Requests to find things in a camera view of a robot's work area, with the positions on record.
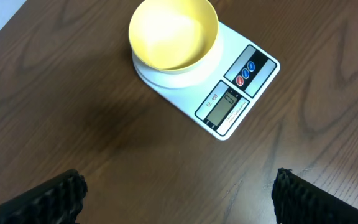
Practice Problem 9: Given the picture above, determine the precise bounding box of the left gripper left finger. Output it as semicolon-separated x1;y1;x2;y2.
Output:
0;169;88;224

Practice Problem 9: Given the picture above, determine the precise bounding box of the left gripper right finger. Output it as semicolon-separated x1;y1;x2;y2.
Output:
272;168;358;224

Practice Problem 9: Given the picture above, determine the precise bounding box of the white digital kitchen scale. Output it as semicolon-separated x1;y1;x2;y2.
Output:
132;23;280;141

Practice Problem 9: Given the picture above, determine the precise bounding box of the pale yellow bowl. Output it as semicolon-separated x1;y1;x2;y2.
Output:
128;0;219;72

